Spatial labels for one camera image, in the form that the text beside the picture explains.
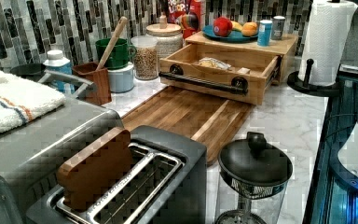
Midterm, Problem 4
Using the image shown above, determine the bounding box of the wooden drawer cabinet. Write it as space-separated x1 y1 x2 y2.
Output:
185 32 297 85

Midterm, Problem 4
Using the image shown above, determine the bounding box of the wooden cutting board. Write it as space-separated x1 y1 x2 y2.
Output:
123 86 255 165

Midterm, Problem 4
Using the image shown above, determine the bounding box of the plastic food packet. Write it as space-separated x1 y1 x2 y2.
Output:
199 57 231 70

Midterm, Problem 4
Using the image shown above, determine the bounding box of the light blue mug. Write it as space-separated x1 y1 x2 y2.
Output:
108 63 134 93

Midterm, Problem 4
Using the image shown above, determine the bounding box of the black slot toaster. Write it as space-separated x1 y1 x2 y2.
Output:
26 126 206 224

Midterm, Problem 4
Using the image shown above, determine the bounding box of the glass jar of grains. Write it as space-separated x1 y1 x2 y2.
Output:
131 35 158 80

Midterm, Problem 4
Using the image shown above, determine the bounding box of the glass jar with wooden lid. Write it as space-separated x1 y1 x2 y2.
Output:
146 14 183 58

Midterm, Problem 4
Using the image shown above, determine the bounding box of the green mug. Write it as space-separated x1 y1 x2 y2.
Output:
95 38 137 70

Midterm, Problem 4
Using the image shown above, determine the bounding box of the wooden utensil holder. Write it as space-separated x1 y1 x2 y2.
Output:
72 62 112 105

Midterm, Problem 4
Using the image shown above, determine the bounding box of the blue plate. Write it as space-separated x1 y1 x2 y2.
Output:
202 25 257 43

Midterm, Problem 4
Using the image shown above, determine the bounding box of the red apple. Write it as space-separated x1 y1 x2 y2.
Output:
213 17 233 37

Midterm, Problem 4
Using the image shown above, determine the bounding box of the glass french press black lid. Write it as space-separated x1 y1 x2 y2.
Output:
213 132 293 224

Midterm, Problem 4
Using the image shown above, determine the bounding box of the red cereal box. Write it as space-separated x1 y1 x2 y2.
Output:
166 0 205 39

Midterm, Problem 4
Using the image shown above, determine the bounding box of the yellow banana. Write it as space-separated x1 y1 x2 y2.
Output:
231 21 242 32

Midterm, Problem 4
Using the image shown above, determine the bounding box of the wooden spoon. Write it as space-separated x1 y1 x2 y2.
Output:
97 16 128 70

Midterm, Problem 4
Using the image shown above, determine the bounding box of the orange fruit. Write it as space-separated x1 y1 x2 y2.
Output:
241 21 258 36

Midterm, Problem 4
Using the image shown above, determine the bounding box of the wooden toast slice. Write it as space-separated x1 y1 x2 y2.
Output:
57 127 133 212

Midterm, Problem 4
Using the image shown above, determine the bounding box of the blue can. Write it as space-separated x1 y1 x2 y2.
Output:
257 20 272 47

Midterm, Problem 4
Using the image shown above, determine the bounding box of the black paper towel holder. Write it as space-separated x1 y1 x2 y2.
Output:
287 59 341 97

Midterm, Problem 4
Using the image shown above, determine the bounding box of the white and blue bottle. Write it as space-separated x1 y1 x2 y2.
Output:
43 49 75 93

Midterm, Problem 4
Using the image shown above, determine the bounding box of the grey can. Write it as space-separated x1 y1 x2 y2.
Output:
271 16 285 40

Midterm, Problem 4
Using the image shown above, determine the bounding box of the black pan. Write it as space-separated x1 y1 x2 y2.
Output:
10 63 46 81

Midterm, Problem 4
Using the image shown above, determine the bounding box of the white paper towel roll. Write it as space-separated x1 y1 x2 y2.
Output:
298 0 358 86

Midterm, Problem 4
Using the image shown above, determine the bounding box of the stainless steel oven appliance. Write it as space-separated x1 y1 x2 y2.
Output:
0 69 125 224

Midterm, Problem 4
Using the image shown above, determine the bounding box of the white striped towel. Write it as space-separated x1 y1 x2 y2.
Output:
0 70 65 133

